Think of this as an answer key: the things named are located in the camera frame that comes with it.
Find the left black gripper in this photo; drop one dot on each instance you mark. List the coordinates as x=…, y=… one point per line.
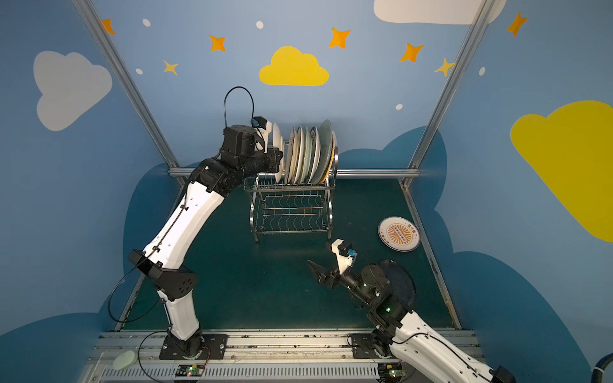
x=272, y=160

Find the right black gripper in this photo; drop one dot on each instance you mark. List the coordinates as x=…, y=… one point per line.
x=333, y=274

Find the orange sunburst plate front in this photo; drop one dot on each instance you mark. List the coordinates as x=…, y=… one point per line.
x=278, y=142

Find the orange sunburst plate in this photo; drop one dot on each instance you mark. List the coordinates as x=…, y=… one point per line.
x=278, y=142
x=399, y=234

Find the cream floral plate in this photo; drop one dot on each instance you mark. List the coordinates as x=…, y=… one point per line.
x=288, y=156

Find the white plate grey emblem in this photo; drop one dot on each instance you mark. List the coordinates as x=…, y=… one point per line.
x=300, y=140

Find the light green flower plate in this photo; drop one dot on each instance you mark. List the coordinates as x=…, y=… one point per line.
x=306, y=171

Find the white plate dark lettered rim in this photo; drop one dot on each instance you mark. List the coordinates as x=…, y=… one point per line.
x=316, y=150

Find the plain pale green plate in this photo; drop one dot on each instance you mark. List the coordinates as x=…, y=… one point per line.
x=326, y=138

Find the dark navy plate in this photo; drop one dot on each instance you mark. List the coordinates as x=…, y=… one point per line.
x=402, y=284

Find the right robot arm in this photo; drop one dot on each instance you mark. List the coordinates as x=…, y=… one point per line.
x=388, y=291

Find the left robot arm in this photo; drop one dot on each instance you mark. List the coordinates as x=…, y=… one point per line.
x=245, y=152

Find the stainless steel dish rack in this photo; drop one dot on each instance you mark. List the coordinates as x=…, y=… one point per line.
x=290, y=209

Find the orange sunburst plate right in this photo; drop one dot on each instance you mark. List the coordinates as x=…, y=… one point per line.
x=399, y=234

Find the right controller board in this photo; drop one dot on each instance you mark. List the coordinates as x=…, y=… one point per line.
x=392, y=372

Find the controller board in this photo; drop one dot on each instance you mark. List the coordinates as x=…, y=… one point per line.
x=392, y=372
x=189, y=371

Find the left controller board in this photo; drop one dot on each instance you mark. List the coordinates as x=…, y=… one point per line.
x=189, y=371

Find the pale green round disc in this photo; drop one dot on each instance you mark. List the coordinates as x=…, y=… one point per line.
x=124, y=360

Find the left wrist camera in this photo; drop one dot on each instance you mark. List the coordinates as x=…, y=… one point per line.
x=264, y=128

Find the left aluminium frame post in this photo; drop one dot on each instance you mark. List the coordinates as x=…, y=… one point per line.
x=102, y=38

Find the aluminium frame post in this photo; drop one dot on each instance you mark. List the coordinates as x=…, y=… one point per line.
x=465, y=55
x=102, y=38

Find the rear aluminium frame bar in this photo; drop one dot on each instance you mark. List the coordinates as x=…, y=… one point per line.
x=341, y=173

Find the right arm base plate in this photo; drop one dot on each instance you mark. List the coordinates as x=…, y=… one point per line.
x=368, y=346

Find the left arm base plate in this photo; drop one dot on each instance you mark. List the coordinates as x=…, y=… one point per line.
x=197, y=347

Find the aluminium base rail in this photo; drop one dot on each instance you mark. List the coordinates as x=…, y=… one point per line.
x=250, y=356

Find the right aluminium frame post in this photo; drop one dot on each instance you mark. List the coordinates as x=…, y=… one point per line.
x=465, y=55

